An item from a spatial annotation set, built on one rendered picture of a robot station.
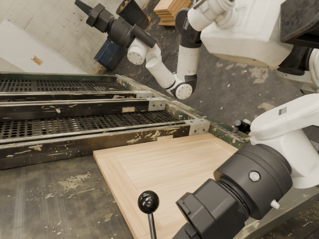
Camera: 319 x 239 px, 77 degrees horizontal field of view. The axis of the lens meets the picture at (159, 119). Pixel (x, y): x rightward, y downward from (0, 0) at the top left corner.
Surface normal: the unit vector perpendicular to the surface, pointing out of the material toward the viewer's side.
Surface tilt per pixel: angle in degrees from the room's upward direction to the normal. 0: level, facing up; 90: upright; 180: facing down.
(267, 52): 102
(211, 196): 23
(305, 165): 62
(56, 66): 90
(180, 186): 56
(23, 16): 90
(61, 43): 90
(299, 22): 38
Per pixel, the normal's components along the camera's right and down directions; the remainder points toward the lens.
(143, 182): 0.11, -0.93
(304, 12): -0.97, -0.07
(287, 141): 0.25, -0.08
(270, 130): -0.49, 0.42
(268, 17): -0.28, 0.15
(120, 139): 0.51, 0.35
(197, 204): -0.37, -0.74
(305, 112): -0.64, -0.35
